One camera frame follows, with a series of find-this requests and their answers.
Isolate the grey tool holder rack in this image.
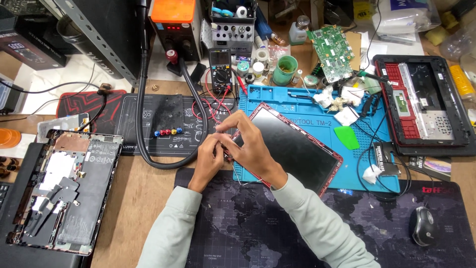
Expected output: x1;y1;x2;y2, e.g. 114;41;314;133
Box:
209;0;258;53

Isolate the clear plastic bottle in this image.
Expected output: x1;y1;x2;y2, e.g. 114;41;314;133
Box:
439;22;476;63

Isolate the grey perforated metal bar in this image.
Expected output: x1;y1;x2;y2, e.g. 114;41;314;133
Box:
39;0;146;88

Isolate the yellow sponge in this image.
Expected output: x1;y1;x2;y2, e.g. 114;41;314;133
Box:
425;25;451;47

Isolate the red black laptop palmrest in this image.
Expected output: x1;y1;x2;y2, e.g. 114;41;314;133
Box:
373;54;476;157

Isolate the white phone panel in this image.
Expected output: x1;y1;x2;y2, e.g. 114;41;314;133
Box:
36;113;90;144

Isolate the black digital multimeter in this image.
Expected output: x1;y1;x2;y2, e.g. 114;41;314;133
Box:
208;48;233;94

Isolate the person's left hand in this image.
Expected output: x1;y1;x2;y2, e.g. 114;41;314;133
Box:
188;132;232;193

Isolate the black scorched metal plate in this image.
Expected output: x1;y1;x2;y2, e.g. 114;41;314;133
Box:
153;94;185;132

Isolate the black flexible hose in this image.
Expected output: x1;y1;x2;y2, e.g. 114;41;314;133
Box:
134;0;209;170

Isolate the white liquid dispenser bottle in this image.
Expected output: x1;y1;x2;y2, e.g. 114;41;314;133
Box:
289;15;311;46

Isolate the green handled soldering iron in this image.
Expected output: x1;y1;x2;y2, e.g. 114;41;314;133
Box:
357;70;392;86

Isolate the green laptop circuit board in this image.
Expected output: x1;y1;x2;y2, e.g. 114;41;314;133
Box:
306;25;356;83

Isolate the black silver computer mouse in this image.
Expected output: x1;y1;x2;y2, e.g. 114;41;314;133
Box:
409;206;440;247

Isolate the thin white antenna wire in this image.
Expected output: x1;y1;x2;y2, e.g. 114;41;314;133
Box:
232;159;264;187

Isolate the black keyboard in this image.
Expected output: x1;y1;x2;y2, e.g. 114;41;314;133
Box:
0;182;10;210

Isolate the red multimeter test lead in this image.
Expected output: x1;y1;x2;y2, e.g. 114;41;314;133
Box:
191;68;249;120

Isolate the opened laptop base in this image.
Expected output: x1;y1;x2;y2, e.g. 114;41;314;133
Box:
5;129;125;257

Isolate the orange plastic lid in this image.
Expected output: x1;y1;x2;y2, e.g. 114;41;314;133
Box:
0;128;22;150

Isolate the yellow wire spool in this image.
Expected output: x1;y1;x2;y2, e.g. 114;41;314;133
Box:
449;65;476;100

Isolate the black multimeter carton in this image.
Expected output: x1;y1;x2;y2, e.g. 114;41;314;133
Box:
0;14;68;71

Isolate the white crumpled tissue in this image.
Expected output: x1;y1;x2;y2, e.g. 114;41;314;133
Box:
341;86;365;107
313;86;334;109
333;106;360;127
362;164;383;185

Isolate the thin black looped cable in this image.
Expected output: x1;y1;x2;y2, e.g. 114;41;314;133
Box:
356;95;412;202

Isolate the black printed work mat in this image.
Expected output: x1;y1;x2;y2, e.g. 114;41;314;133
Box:
115;93;239;156

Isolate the green plastic cup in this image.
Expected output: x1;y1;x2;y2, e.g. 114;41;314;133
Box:
272;55;299;86

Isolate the black screen protector package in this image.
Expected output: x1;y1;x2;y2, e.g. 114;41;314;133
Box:
373;141;401;176

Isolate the black metal tumbler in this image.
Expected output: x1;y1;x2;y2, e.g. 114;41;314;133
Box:
56;14;124;81

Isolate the dark world map desk mat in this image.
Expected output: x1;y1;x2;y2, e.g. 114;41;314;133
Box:
174;167;476;268

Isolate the red black mouse pad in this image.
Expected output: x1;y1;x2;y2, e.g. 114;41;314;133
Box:
56;89;128;130

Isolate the black cable with brown plug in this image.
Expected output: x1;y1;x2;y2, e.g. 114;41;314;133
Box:
0;81;113;132

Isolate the dark phone accessory box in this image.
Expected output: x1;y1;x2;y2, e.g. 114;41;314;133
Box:
408;156;453;182

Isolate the red framed laptop screen panel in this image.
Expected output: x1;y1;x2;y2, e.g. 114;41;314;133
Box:
226;103;344;198

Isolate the green plastic pry tool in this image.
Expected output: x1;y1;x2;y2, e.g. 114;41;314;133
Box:
333;126;361;151

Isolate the blue silicone repair mat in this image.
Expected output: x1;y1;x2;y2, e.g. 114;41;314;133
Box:
233;84;401;194

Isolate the person's right hand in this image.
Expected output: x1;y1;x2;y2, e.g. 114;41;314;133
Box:
215;110;289;190

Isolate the clear bag of white wipes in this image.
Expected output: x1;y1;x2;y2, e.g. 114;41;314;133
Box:
371;0;442;36

